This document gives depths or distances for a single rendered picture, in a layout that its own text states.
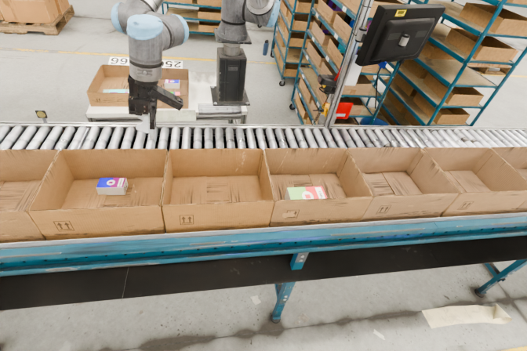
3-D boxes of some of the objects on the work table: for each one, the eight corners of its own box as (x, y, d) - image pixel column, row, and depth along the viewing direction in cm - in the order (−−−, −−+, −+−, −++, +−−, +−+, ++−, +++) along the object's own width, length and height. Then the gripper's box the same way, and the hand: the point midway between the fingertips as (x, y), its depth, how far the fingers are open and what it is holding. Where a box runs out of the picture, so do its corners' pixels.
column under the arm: (209, 87, 218) (210, 43, 196) (244, 87, 224) (248, 45, 203) (212, 106, 199) (213, 59, 178) (249, 105, 206) (255, 61, 184)
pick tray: (189, 81, 221) (188, 68, 214) (188, 109, 193) (187, 95, 187) (150, 80, 215) (147, 66, 208) (143, 108, 187) (140, 95, 181)
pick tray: (146, 78, 216) (143, 66, 209) (138, 106, 188) (136, 93, 181) (104, 77, 210) (100, 64, 203) (89, 106, 182) (85, 92, 175)
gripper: (130, 67, 91) (133, 124, 104) (125, 84, 82) (129, 144, 94) (159, 70, 94) (159, 125, 106) (158, 87, 85) (158, 145, 97)
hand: (154, 132), depth 101 cm, fingers open, 5 cm apart
